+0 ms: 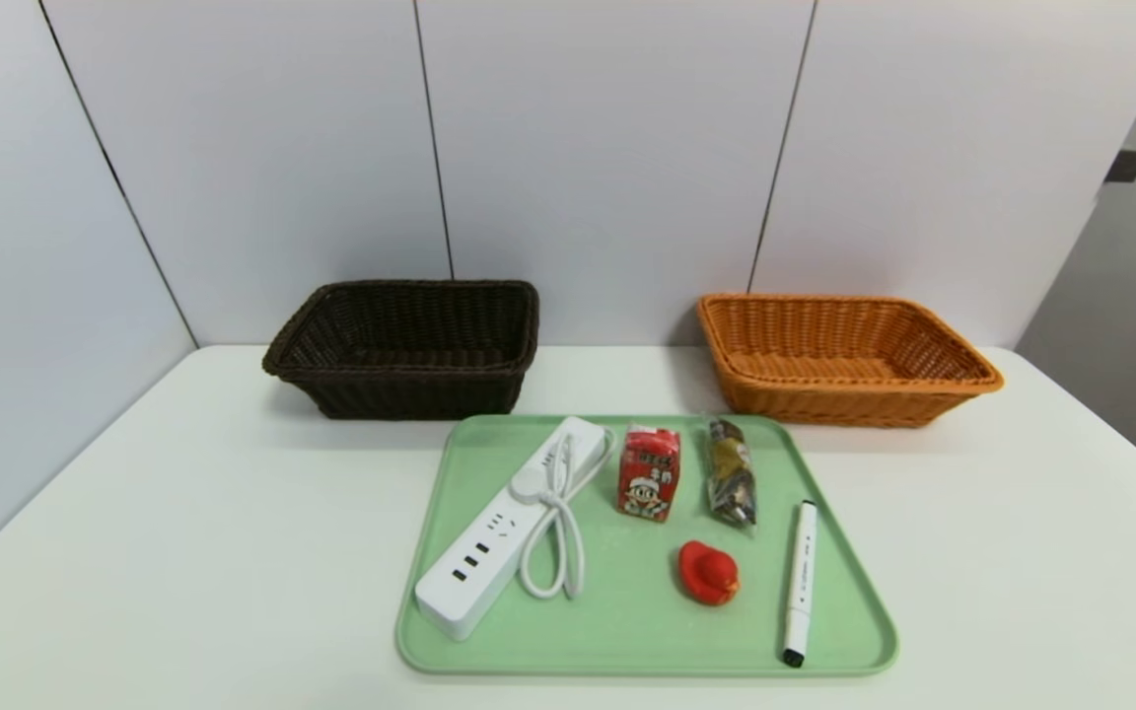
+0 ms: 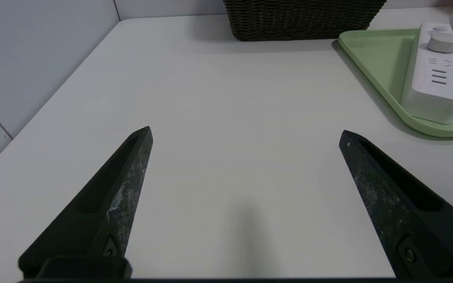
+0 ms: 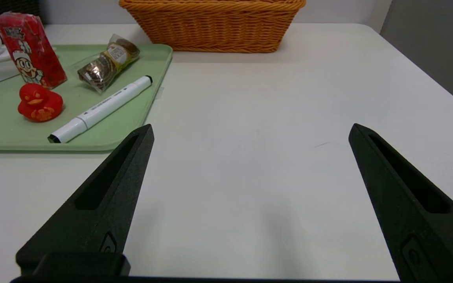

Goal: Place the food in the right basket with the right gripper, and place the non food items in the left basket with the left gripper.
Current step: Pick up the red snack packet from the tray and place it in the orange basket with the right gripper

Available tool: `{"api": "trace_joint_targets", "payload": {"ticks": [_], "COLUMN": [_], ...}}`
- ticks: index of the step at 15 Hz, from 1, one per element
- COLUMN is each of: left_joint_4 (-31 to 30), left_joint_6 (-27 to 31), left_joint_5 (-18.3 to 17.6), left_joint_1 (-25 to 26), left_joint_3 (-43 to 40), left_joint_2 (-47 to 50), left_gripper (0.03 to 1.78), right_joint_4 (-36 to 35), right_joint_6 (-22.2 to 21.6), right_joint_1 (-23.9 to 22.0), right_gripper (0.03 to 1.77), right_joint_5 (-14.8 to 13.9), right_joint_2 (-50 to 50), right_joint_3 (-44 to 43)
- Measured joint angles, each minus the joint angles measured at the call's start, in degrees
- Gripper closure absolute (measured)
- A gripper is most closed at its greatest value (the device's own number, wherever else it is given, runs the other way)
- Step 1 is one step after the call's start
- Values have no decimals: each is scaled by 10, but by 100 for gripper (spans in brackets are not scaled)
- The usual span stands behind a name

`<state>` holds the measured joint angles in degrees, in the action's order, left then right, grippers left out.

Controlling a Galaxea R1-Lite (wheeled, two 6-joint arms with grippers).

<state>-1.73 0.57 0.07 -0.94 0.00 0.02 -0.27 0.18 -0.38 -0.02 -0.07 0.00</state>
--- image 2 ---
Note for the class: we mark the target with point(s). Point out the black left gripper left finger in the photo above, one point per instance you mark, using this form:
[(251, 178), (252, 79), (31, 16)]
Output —
[(92, 220)]

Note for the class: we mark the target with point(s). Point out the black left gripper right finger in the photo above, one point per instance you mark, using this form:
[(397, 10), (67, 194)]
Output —
[(399, 212)]

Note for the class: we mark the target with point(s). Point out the white power strip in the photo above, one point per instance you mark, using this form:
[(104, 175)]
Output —
[(435, 90)]

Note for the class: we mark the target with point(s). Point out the dark brown wicker basket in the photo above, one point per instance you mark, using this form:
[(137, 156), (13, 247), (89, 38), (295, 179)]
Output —
[(301, 19)]

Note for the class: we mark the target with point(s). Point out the light green plastic tray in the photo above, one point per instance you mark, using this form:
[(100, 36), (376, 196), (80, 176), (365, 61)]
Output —
[(380, 59)]

